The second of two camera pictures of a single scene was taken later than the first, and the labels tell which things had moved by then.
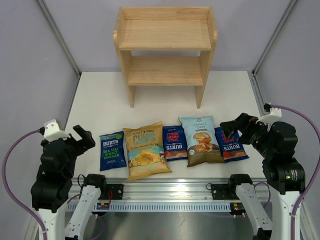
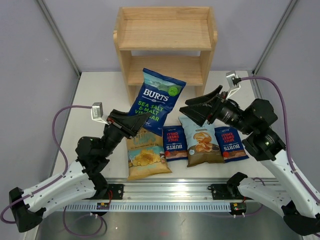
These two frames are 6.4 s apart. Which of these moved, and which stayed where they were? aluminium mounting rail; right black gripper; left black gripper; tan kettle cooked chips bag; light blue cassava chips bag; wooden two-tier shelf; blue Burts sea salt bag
Moved: blue Burts sea salt bag; right black gripper; left black gripper
Stayed: wooden two-tier shelf; light blue cassava chips bag; tan kettle cooked chips bag; aluminium mounting rail
